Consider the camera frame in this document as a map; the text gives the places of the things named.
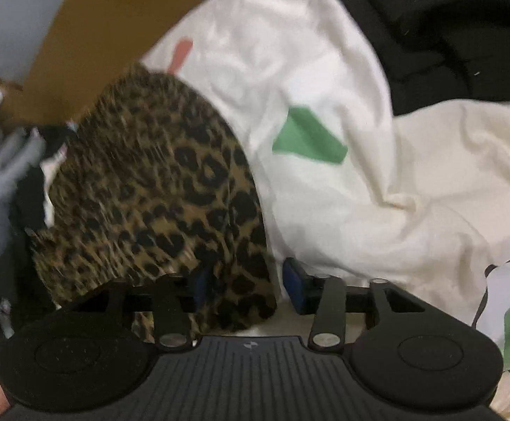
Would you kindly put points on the black cloth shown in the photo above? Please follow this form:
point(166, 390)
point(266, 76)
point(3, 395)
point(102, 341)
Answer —
point(31, 201)

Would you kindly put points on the cream bear print blanket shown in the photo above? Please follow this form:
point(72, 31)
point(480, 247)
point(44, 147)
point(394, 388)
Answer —
point(333, 210)

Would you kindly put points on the leopard print garment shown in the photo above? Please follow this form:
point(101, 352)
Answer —
point(149, 184)

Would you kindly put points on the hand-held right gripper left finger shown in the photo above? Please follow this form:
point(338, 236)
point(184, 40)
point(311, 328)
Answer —
point(203, 287)

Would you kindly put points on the flat cardboard box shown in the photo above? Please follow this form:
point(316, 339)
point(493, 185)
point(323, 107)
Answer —
point(106, 30)

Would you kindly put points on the black sweater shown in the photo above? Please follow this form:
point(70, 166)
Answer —
point(434, 30)

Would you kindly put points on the grey neck pillow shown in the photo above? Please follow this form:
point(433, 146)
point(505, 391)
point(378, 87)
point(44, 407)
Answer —
point(14, 162)

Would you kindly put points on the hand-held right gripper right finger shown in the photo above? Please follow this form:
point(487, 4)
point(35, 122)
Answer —
point(295, 285)

